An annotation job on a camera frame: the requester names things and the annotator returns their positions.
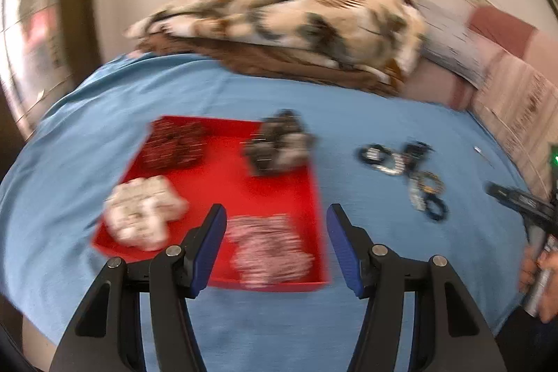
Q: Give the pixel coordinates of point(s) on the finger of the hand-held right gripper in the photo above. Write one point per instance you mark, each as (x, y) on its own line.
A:
(518, 200)

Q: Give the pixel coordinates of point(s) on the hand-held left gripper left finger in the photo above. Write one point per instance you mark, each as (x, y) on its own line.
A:
(212, 243)

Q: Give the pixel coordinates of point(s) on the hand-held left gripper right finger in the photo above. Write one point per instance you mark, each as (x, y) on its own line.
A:
(344, 245)

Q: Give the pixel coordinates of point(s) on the red tray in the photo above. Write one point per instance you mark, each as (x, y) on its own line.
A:
(218, 182)

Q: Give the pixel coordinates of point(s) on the black hair clip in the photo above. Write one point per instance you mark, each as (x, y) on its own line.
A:
(416, 149)

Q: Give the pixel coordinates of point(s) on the person's right hand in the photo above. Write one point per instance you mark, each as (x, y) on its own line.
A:
(528, 271)

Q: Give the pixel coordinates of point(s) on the blue bed sheet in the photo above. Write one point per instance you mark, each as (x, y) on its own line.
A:
(383, 250)

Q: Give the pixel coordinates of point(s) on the red checked scrunchie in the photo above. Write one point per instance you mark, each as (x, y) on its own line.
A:
(270, 250)

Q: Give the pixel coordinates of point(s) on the small silver hairpin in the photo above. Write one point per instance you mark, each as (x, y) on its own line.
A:
(478, 150)

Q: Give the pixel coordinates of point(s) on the white dotted scrunchie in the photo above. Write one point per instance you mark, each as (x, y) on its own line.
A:
(139, 210)

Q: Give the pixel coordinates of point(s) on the striped floral cushion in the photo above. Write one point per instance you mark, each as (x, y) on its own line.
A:
(518, 102)

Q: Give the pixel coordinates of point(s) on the black dotted scrunchie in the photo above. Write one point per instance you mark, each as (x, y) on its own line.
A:
(261, 154)

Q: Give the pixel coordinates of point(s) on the dark red scrunchie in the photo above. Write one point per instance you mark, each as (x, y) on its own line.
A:
(174, 145)

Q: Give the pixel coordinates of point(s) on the grey sheer scrunchie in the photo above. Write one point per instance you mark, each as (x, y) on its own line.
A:
(293, 147)

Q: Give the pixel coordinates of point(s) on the pink mattress cover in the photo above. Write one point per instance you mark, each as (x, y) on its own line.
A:
(436, 86)

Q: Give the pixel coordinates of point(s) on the pale grey pillow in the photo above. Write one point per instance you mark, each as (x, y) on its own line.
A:
(453, 49)

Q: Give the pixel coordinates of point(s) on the pink cushion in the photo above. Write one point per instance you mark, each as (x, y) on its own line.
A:
(505, 27)

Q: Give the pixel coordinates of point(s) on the brown blanket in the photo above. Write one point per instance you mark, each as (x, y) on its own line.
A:
(279, 62)

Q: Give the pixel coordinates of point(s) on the leaf print blanket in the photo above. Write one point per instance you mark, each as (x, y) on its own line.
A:
(305, 14)

